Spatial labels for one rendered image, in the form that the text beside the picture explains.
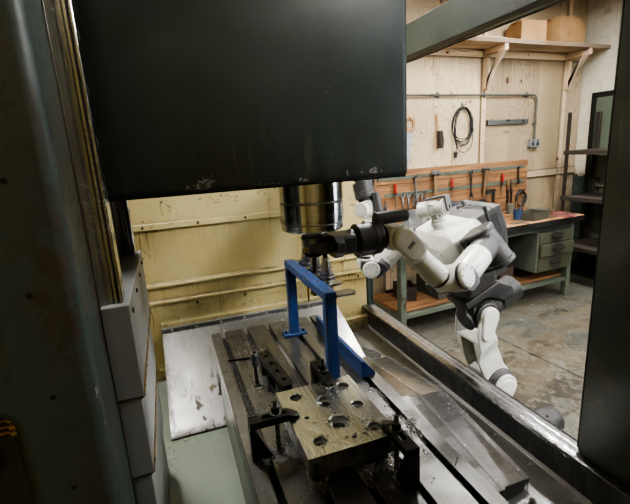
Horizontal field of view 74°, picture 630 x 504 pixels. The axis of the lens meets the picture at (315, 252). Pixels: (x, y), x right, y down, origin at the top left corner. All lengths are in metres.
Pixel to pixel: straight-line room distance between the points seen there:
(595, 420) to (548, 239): 3.41
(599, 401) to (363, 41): 1.06
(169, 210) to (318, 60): 1.24
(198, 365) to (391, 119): 1.40
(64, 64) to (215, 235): 1.36
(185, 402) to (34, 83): 1.45
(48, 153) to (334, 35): 0.59
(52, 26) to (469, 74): 4.40
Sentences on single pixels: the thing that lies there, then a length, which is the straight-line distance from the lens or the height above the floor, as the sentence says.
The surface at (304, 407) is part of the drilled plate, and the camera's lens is 1.19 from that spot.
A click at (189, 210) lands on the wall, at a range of 2.01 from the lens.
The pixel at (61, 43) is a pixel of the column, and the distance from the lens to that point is 0.80.
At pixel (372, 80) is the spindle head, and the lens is 0.99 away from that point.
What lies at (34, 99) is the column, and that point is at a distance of 0.67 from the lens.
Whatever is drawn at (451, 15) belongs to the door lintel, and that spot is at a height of 2.07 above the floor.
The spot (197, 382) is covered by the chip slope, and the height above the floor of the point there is 0.72.
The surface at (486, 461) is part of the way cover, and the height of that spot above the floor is 0.70.
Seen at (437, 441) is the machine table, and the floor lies 0.90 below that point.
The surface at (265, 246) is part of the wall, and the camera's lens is 2.09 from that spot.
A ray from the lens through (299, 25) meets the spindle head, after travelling 0.95.
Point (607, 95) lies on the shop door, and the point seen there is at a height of 2.07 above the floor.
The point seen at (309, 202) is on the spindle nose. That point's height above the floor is 1.54.
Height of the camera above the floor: 1.65
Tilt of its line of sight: 14 degrees down
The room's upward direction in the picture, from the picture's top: 3 degrees counter-clockwise
